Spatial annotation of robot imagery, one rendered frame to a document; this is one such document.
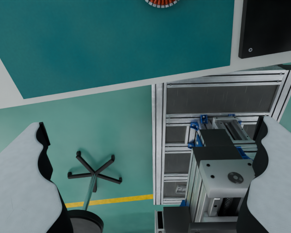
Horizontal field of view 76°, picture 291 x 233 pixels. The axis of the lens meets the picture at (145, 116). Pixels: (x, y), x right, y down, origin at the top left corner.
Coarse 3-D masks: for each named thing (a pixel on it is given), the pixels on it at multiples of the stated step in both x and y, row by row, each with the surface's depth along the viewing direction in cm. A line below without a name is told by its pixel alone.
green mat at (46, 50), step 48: (0, 0) 43; (48, 0) 43; (96, 0) 43; (144, 0) 43; (192, 0) 43; (0, 48) 49; (48, 48) 49; (96, 48) 49; (144, 48) 49; (192, 48) 49
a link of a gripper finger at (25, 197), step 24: (24, 144) 9; (48, 144) 11; (0, 168) 8; (24, 168) 8; (48, 168) 9; (0, 192) 7; (24, 192) 7; (48, 192) 7; (0, 216) 6; (24, 216) 6; (48, 216) 6
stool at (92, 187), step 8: (80, 152) 168; (80, 160) 165; (112, 160) 166; (88, 168) 171; (104, 168) 171; (72, 176) 176; (80, 176) 176; (88, 176) 176; (96, 176) 174; (104, 176) 178; (96, 184) 184; (88, 192) 157; (88, 200) 152; (72, 216) 126; (80, 216) 127; (88, 216) 128; (96, 216) 131; (72, 224) 130; (80, 224) 130; (88, 224) 130; (96, 224) 130; (80, 232) 135; (88, 232) 135; (96, 232) 135
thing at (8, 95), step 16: (240, 0) 43; (240, 16) 45; (0, 64) 51; (240, 64) 51; (256, 64) 51; (272, 64) 51; (0, 80) 54; (144, 80) 54; (160, 80) 54; (0, 96) 56; (16, 96) 56; (48, 96) 56; (64, 96) 56
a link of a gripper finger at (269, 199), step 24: (264, 120) 10; (264, 144) 8; (288, 144) 8; (264, 168) 8; (288, 168) 7; (264, 192) 6; (288, 192) 6; (240, 216) 6; (264, 216) 6; (288, 216) 6
